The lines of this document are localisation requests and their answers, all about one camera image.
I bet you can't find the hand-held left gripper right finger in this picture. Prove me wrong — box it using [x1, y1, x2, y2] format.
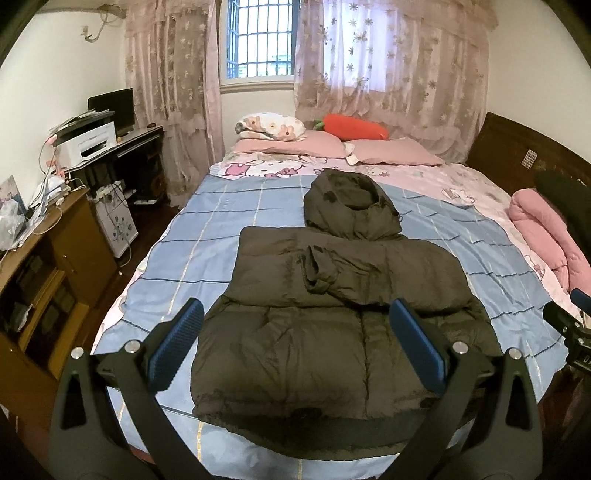
[390, 298, 544, 480]

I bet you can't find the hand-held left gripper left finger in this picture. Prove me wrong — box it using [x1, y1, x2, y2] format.
[48, 298, 206, 480]

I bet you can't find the dark olive hooded puffer jacket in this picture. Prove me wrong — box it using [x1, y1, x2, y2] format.
[190, 168, 504, 452]

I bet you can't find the bed with blue sheet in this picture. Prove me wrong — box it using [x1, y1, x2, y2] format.
[83, 112, 591, 480]

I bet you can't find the pink quilt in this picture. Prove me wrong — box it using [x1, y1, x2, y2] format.
[508, 188, 591, 297]

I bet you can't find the black garment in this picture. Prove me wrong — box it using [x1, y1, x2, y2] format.
[534, 170, 591, 251]

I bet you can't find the white flower print box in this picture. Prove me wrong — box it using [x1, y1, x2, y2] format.
[93, 181, 140, 260]

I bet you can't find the wooden cabinet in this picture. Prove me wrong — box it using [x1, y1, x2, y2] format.
[0, 186, 119, 403]

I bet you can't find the dark wooden headboard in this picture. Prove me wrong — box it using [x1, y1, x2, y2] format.
[465, 112, 591, 205]

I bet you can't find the black computer desk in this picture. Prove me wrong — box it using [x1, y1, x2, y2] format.
[66, 124, 168, 205]

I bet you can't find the pink pillow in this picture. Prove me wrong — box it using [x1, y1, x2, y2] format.
[231, 130, 352, 160]
[346, 137, 445, 167]

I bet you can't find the clear plastic bag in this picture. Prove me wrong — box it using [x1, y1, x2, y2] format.
[0, 198, 34, 251]

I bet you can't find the white printer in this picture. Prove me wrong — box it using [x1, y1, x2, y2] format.
[54, 111, 119, 165]

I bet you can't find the orange carrot plush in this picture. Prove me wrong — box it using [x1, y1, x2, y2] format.
[313, 113, 391, 142]

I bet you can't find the floral print pillow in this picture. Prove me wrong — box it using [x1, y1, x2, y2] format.
[234, 113, 307, 142]

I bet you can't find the black computer monitor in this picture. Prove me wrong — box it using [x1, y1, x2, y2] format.
[87, 88, 135, 137]

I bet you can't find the narrow pink floral lace curtain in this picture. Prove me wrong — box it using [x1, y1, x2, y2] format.
[123, 0, 228, 209]

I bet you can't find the wide pink floral lace curtain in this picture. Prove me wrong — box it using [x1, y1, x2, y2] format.
[294, 0, 500, 163]

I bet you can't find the barred window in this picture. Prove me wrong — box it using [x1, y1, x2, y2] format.
[219, 0, 302, 94]

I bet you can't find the small photo frame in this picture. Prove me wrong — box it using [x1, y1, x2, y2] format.
[0, 175, 28, 217]

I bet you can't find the wall socket with cable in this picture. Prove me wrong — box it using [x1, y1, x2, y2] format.
[79, 4, 128, 45]

